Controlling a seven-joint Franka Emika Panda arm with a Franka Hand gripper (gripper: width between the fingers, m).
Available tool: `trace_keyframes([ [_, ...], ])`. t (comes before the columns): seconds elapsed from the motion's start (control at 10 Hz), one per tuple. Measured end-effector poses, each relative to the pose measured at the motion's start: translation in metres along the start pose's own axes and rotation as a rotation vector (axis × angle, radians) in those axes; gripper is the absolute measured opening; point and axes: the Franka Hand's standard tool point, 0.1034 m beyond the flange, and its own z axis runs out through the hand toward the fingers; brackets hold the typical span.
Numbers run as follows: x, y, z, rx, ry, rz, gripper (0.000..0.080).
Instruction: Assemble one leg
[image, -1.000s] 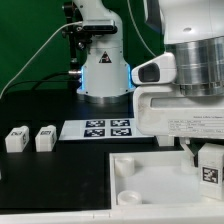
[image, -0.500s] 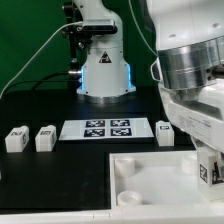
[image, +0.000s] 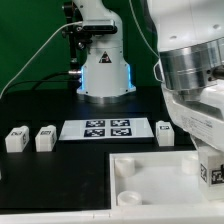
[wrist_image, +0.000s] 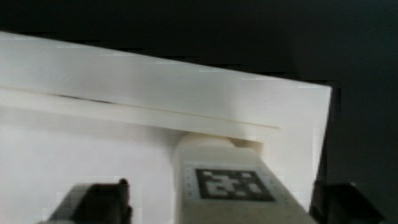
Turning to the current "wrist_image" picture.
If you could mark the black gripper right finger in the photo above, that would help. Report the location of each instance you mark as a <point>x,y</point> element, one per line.
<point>340,205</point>

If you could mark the white table leg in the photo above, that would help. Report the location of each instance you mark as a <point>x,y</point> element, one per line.
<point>228,190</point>

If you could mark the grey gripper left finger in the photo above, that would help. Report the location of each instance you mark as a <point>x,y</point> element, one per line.
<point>95,205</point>

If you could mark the white square tabletop part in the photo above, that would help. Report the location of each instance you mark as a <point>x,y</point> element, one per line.
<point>99,108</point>

